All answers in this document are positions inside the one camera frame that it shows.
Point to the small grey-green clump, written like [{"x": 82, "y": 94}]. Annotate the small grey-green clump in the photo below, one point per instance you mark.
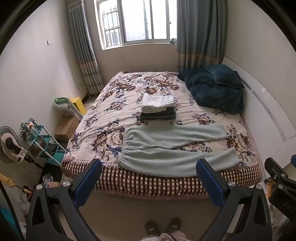
[{"x": 173, "y": 41}]

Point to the clear plastic bag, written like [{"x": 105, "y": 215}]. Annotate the clear plastic bag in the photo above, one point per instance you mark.
[{"x": 47, "y": 180}]

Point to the sliding window with bars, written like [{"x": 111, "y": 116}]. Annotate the sliding window with bars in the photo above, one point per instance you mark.
[{"x": 136, "y": 20}]

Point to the plastic bag with green pack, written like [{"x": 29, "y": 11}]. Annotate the plastic bag with green pack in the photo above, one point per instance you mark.
[{"x": 64, "y": 106}]

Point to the dark slipper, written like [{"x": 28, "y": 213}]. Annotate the dark slipper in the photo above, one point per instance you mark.
[
  {"x": 173, "y": 226},
  {"x": 151, "y": 228}
]

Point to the dark teal duvet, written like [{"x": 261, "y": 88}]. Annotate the dark teal duvet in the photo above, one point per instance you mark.
[{"x": 215, "y": 97}]

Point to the standing fan with cloth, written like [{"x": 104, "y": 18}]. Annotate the standing fan with cloth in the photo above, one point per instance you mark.
[{"x": 10, "y": 144}]

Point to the folded dark grey cloth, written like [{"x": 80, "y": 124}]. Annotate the folded dark grey cloth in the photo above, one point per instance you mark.
[{"x": 161, "y": 115}]

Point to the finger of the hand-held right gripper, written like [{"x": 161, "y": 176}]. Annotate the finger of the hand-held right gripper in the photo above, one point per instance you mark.
[
  {"x": 275, "y": 169},
  {"x": 293, "y": 160}
]

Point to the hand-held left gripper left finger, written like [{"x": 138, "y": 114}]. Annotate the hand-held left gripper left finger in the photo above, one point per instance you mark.
[{"x": 89, "y": 183}]

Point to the teal shelf rack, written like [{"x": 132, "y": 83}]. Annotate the teal shelf rack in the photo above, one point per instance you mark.
[{"x": 49, "y": 143}]

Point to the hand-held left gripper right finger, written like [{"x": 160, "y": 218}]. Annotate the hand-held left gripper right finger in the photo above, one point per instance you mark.
[{"x": 209, "y": 183}]

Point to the brown cardboard box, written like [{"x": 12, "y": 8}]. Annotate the brown cardboard box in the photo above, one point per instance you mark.
[{"x": 67, "y": 127}]

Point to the dark teal pillow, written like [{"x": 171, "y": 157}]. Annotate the dark teal pillow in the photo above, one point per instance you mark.
[{"x": 225, "y": 75}]

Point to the folded white cloth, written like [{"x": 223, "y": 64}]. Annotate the folded white cloth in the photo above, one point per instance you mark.
[{"x": 155, "y": 102}]

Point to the white bedside table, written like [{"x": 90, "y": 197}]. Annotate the white bedside table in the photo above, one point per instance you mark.
[{"x": 289, "y": 170}]

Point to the white bed headboard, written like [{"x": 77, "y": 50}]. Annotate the white bed headboard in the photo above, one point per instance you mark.
[{"x": 266, "y": 104}]

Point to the light green pants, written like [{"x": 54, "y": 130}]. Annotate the light green pants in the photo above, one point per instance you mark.
[{"x": 161, "y": 160}]

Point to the floral checked bed blanket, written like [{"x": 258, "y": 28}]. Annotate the floral checked bed blanket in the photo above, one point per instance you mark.
[{"x": 111, "y": 111}]

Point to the grey-blue striped curtain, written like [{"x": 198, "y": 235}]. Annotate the grey-blue striped curtain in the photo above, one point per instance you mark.
[
  {"x": 84, "y": 46},
  {"x": 198, "y": 34}
]

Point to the yellow box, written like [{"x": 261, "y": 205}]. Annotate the yellow box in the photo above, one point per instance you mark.
[{"x": 79, "y": 105}]

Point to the yellow mop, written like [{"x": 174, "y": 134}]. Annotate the yellow mop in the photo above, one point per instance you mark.
[{"x": 9, "y": 182}]

